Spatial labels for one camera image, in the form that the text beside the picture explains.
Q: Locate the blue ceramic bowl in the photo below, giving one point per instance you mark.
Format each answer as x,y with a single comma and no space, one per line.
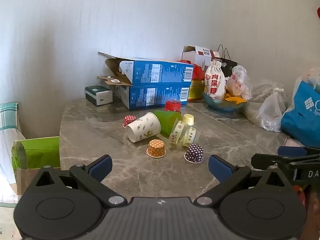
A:
222,105

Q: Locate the white and green small box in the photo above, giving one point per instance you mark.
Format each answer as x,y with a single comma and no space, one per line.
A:
98,95

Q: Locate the blue cardboard box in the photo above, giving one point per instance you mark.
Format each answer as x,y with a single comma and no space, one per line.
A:
155,95

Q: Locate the orange polka dot small cup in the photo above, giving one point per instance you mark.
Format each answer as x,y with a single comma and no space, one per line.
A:
156,149

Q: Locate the clear bag of snacks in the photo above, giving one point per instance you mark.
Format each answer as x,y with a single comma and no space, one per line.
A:
238,83

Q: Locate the blue shopping bag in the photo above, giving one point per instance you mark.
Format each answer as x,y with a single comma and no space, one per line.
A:
303,120

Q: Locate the white and red carton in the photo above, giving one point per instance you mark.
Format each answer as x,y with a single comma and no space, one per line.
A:
197,55

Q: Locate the green paper box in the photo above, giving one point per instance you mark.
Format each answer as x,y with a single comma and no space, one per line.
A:
40,152

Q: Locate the brown cardboard box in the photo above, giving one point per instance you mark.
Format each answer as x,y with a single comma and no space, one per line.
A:
27,180

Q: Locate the purple polka dot small cup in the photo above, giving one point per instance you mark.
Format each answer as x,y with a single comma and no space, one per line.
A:
194,153

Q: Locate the knotted clear plastic bag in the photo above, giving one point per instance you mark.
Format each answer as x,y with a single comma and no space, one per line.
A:
271,112

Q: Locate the orange snack packet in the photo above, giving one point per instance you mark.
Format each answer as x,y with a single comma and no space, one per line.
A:
236,99

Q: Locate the green paper cup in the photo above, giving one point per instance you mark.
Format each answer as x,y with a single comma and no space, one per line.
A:
168,123

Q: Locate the pale yellow small cup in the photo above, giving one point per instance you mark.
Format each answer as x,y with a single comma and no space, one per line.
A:
188,119

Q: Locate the black paper bag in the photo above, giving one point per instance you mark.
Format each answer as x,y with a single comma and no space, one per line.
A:
228,66

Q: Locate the green plaid cloth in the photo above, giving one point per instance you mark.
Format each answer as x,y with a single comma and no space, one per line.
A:
8,116

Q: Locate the blue cardboard box open flaps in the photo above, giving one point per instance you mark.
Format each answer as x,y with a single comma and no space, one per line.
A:
160,72

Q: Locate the white leaf print paper cup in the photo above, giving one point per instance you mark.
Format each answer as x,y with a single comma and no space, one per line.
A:
142,130

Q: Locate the crumpled clear plastic bag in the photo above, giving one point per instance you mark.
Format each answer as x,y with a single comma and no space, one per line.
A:
265,88

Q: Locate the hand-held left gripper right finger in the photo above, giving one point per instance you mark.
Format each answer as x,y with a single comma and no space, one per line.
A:
220,168

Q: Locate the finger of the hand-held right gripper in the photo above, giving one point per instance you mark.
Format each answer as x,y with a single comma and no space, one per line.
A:
291,151
267,162

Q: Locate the red polka dot small cup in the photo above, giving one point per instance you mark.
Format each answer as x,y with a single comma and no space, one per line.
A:
129,120

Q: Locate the red and yellow box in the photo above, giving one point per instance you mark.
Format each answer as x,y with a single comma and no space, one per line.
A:
196,87

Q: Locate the clear yellow print plastic cup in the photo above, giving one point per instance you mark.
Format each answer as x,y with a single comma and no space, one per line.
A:
184,136

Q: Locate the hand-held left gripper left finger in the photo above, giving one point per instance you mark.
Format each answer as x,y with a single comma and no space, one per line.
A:
101,168

